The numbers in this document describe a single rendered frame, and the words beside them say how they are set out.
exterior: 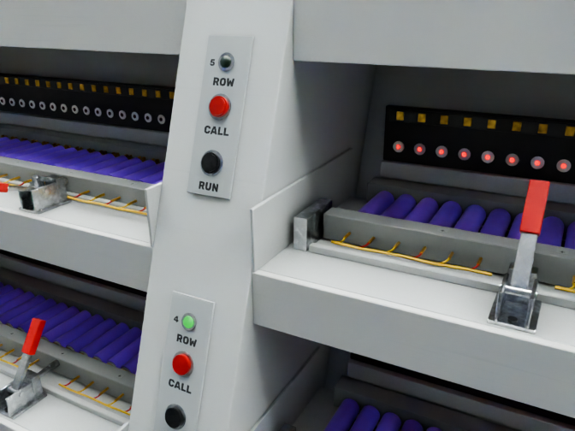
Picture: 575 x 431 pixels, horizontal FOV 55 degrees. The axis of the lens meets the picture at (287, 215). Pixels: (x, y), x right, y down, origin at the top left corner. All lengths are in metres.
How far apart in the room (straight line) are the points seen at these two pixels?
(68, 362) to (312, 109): 0.37
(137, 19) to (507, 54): 0.30
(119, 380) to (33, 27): 0.35
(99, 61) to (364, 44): 0.48
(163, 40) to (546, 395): 0.38
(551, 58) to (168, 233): 0.30
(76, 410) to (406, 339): 0.36
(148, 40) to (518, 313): 0.36
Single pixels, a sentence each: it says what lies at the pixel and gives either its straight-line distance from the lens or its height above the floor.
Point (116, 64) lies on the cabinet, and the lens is 0.79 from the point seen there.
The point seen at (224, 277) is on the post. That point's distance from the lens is 0.43.
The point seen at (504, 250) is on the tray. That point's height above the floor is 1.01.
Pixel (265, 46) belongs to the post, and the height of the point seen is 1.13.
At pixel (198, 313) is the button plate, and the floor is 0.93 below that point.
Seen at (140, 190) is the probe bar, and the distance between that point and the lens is 0.53.
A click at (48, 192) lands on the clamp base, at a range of 0.58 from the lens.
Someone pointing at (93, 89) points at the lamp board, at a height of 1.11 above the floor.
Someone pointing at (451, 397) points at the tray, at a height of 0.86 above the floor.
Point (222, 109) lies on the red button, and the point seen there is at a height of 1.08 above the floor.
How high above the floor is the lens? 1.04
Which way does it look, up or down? 4 degrees down
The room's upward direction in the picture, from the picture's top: 9 degrees clockwise
